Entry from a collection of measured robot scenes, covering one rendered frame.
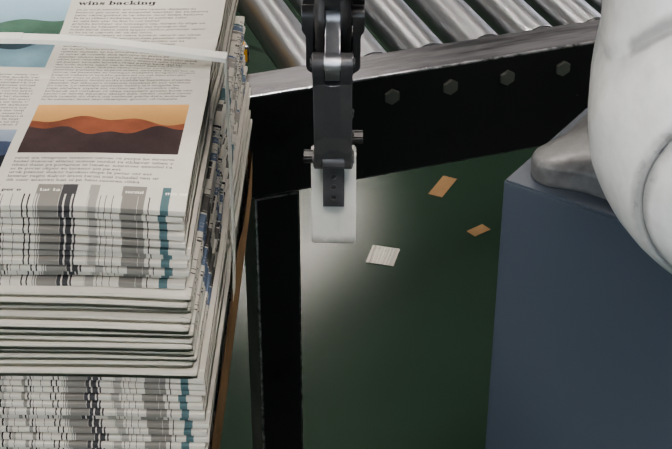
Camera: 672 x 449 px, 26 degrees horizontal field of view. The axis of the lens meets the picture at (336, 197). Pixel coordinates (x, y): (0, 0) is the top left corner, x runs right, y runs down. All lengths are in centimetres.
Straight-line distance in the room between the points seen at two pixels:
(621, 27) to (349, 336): 181
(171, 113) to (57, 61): 11
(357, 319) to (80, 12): 152
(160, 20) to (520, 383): 35
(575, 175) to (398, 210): 184
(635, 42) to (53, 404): 41
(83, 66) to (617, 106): 42
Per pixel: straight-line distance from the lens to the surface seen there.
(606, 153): 65
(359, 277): 257
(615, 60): 66
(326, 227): 99
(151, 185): 81
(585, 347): 97
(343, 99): 89
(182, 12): 101
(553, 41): 158
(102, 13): 102
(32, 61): 96
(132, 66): 95
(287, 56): 155
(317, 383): 234
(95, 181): 81
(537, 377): 100
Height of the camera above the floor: 148
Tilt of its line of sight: 32 degrees down
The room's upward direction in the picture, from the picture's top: straight up
